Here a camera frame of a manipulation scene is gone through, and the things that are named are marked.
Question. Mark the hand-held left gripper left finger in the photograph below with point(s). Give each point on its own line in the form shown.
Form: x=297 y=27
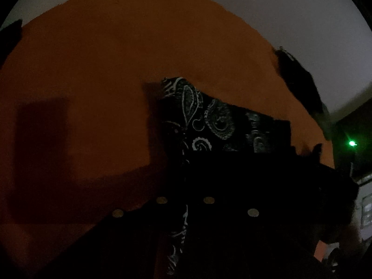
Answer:
x=145 y=218

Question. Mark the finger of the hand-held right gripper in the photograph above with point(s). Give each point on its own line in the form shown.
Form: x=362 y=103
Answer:
x=317 y=152

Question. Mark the dark cloth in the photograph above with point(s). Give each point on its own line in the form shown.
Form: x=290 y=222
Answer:
x=10 y=37

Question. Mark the folded black garment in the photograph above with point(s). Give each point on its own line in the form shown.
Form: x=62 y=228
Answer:
x=293 y=75

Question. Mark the black paisley garment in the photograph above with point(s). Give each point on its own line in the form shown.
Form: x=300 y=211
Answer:
x=215 y=116

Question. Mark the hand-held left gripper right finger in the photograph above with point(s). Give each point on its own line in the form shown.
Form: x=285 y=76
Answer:
x=226 y=218

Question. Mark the orange blanket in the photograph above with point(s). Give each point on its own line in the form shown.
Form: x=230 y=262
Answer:
x=87 y=64

